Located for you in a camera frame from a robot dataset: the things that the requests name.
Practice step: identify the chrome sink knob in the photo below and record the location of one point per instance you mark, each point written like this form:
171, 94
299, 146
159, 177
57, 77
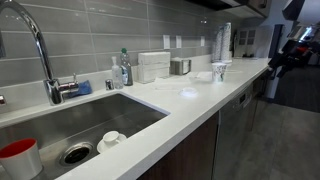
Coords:
2, 100

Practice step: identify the blue sponge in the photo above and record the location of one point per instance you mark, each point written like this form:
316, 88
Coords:
85, 88

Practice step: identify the white paper towel stack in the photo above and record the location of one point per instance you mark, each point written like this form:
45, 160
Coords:
153, 66

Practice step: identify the small white cup on saucer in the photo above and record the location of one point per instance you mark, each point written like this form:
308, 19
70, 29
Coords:
110, 138

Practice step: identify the clear plastic wrapper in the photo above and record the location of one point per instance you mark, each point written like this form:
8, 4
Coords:
204, 76

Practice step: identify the black sink drain opening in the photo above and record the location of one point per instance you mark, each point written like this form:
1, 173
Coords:
76, 155

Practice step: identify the dark wood drawer cabinet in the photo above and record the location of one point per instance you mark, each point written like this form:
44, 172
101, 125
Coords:
256, 96

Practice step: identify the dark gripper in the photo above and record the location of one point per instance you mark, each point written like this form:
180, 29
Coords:
296, 56

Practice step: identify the metal napkin holder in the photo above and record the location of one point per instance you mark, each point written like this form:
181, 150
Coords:
180, 66

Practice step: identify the green capped dish soap bottle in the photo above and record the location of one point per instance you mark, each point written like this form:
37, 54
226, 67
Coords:
126, 71

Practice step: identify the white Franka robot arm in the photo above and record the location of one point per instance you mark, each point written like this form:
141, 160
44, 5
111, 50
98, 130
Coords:
310, 13

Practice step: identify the white paned cabinet door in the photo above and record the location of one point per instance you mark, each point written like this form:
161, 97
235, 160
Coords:
245, 41

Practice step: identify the white wall outlet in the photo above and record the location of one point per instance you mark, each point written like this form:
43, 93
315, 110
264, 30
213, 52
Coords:
202, 41
178, 41
166, 42

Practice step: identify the clear pump bottle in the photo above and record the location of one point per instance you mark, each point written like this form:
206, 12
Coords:
117, 76

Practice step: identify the brown wood sink cabinet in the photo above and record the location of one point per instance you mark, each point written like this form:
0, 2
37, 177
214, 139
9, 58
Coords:
190, 153

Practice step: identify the white cup with red inside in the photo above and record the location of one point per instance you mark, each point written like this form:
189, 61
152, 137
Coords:
23, 163

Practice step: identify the stainless steel dishwasher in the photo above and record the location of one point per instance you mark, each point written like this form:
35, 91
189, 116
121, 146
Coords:
230, 133

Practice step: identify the stainless steel sink basin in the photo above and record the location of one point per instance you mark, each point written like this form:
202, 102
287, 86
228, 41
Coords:
100, 116

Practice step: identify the clear plastic cup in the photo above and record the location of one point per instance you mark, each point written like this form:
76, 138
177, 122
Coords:
219, 71

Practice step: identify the chrome gooseneck kitchen faucet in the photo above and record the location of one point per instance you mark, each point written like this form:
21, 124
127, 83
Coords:
40, 43

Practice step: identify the dark overhead cabinet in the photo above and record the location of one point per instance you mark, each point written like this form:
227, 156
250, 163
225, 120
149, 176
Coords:
230, 6

